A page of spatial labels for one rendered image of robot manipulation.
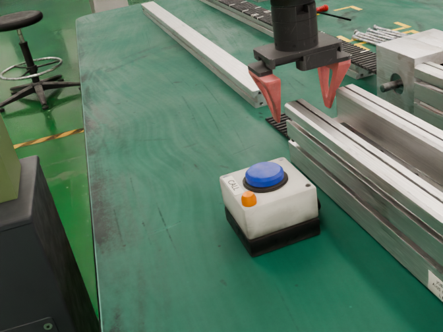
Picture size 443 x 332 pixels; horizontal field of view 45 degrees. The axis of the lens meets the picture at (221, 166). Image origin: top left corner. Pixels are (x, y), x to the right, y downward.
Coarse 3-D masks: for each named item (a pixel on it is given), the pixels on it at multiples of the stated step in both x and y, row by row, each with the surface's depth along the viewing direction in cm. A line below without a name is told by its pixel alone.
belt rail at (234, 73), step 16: (160, 16) 148; (176, 32) 130; (192, 32) 127; (192, 48) 118; (208, 48) 113; (208, 64) 109; (224, 64) 102; (240, 64) 100; (224, 80) 101; (240, 80) 92; (256, 96) 88
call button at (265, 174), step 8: (256, 168) 55; (264, 168) 55; (272, 168) 55; (280, 168) 55; (248, 176) 55; (256, 176) 54; (264, 176) 54; (272, 176) 54; (280, 176) 54; (256, 184) 54; (264, 184) 54; (272, 184) 54
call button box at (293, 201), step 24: (288, 168) 57; (240, 192) 54; (264, 192) 54; (288, 192) 53; (312, 192) 53; (240, 216) 53; (264, 216) 52; (288, 216) 53; (312, 216) 54; (264, 240) 54; (288, 240) 55
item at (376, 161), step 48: (336, 96) 68; (336, 144) 55; (384, 144) 60; (432, 144) 52; (336, 192) 59; (384, 192) 50; (432, 192) 45; (384, 240) 52; (432, 240) 43; (432, 288) 46
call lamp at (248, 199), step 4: (244, 192) 52; (248, 192) 52; (252, 192) 52; (244, 196) 52; (248, 196) 51; (252, 196) 52; (244, 200) 52; (248, 200) 51; (252, 200) 52; (244, 204) 52; (248, 204) 52; (252, 204) 52
